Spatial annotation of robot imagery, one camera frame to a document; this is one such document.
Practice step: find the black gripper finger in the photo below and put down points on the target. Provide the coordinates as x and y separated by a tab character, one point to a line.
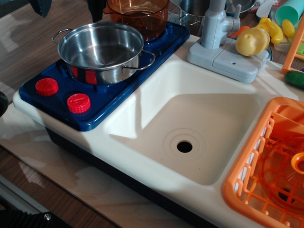
96	8
41	7

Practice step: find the stainless steel pan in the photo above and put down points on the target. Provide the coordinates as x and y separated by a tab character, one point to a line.
103	53

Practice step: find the red stove knob left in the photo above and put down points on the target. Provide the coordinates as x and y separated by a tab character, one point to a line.
46	87

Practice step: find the red stove knob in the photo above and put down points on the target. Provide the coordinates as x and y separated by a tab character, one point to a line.
46	87
78	103

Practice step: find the blue toy stove top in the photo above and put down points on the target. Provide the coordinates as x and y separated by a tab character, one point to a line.
104	99

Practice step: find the red stove knob right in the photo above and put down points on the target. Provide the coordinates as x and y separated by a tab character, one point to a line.
78	103

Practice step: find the cream toy sink unit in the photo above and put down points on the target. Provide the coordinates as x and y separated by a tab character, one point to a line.
177	137

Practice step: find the transparent orange pot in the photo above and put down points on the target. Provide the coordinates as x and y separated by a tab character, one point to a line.
149	17

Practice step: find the small steel pot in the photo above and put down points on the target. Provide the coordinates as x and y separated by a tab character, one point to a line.
192	12

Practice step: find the black round object left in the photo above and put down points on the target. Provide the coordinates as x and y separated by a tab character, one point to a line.
4	103

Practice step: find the grey toy faucet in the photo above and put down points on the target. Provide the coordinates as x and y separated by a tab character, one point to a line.
218	53

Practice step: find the steel bowl background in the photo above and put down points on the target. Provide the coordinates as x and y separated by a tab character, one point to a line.
246	6

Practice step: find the yellow toy potato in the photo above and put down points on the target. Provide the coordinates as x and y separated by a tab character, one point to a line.
252	41

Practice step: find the yellow toy banana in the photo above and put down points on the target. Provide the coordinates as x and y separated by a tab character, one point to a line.
274	31

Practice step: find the yellow toy corn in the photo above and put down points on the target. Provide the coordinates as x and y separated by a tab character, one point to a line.
288	28

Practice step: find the teal plastic cup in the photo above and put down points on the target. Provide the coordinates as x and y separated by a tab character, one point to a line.
292	10

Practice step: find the orange plastic basket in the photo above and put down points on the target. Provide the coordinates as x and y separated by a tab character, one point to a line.
292	53

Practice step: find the green toy vegetable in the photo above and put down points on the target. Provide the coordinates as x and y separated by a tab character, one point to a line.
295	78

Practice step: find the black base bottom left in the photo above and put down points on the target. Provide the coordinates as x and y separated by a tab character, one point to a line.
14	218

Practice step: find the orange dish rack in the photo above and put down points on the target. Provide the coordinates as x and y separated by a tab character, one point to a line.
242	190

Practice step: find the transparent orange lid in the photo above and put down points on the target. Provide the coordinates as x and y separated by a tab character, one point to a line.
282	173

